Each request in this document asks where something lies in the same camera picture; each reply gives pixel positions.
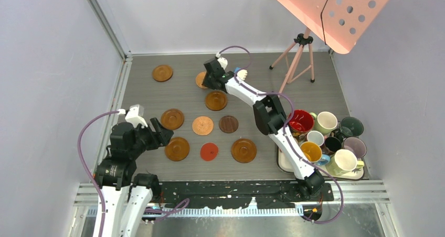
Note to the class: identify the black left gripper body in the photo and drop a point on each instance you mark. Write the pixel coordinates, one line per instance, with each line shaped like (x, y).
(145, 138)

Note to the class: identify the black small cup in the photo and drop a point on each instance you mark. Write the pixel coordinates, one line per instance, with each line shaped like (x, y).
(332, 145)

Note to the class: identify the dark walnut coaster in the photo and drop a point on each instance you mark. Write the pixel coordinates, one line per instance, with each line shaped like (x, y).
(228, 124)

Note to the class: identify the cream green mug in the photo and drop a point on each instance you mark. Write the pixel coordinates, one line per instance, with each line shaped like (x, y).
(324, 122)

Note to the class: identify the pink music stand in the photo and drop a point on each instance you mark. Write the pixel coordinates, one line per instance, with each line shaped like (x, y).
(338, 23)

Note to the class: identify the black floral mug red inside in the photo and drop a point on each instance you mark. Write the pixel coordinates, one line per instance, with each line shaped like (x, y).
(300, 124)

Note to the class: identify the aluminium frame post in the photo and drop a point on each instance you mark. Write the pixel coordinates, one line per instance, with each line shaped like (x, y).
(105, 17)

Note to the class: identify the woven rattan coaster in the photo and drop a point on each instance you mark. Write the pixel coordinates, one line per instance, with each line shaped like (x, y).
(200, 79)
(202, 125)

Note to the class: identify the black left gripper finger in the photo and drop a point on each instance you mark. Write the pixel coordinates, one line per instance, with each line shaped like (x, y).
(160, 141)
(160, 130)

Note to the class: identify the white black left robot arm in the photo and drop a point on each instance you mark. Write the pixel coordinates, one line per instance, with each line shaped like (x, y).
(123, 194)

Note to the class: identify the grey purple mug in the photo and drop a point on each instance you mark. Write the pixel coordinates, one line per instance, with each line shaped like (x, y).
(356, 146)

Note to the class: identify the brown ringed coaster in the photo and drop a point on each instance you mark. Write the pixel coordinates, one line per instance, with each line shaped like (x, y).
(216, 100)
(162, 73)
(243, 150)
(172, 119)
(177, 149)

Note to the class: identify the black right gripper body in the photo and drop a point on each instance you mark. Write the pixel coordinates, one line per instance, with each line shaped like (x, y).
(208, 82)

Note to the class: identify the pale yellow green mug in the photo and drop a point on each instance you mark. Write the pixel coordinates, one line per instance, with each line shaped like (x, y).
(342, 162)

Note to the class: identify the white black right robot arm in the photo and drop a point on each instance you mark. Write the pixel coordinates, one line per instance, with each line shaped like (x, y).
(270, 119)

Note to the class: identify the small white cup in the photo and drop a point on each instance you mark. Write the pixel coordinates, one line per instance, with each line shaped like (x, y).
(315, 137)

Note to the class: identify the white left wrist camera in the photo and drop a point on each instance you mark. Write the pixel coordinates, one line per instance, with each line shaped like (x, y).
(134, 115)

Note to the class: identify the dark green mug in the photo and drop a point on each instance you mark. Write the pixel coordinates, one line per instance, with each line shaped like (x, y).
(349, 127)

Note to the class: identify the white tray black rim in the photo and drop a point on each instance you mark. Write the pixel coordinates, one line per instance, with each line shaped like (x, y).
(285, 166)

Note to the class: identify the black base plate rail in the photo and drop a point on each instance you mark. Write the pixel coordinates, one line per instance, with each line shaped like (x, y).
(266, 198)

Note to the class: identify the blue butterfly plate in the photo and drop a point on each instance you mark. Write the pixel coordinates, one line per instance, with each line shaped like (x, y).
(314, 153)

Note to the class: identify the blue white toy block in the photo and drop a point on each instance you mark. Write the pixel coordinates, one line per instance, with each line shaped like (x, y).
(241, 73)

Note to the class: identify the red apple paper coaster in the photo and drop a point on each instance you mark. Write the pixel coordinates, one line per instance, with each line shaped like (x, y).
(209, 151)

